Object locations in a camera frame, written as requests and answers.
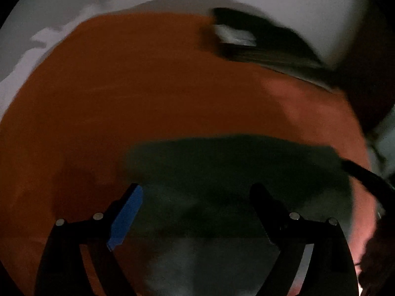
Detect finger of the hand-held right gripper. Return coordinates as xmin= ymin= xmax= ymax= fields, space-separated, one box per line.
xmin=341 ymin=159 xmax=395 ymax=202

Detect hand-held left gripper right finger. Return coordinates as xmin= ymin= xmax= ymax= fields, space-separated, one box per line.
xmin=249 ymin=183 xmax=360 ymax=296

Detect black folded clothes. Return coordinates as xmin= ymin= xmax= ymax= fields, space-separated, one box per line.
xmin=200 ymin=6 xmax=337 ymax=77

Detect dark brown wooden door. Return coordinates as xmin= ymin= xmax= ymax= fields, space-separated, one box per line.
xmin=336 ymin=68 xmax=395 ymax=133

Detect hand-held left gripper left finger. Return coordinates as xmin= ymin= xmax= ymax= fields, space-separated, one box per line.
xmin=34 ymin=183 xmax=144 ymax=296

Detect dark green sweater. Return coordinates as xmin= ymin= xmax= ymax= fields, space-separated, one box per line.
xmin=125 ymin=134 xmax=355 ymax=296

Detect orange blanket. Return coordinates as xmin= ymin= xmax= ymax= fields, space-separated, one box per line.
xmin=0 ymin=11 xmax=374 ymax=296

